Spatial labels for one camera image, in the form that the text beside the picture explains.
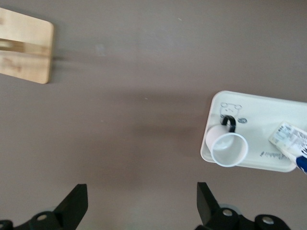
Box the blue white milk carton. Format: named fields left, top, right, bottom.
left=268, top=121, right=307, bottom=175

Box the white rabbit print tray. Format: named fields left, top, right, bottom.
left=200, top=90, right=307, bottom=173

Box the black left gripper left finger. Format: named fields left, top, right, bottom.
left=0, top=184, right=89, bottom=230

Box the white smiley face mug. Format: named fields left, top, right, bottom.
left=205, top=115, right=249, bottom=168

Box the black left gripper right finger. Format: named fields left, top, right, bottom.
left=195, top=182, right=293, bottom=230

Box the wooden mug stand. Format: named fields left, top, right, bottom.
left=0, top=7, right=64, bottom=85

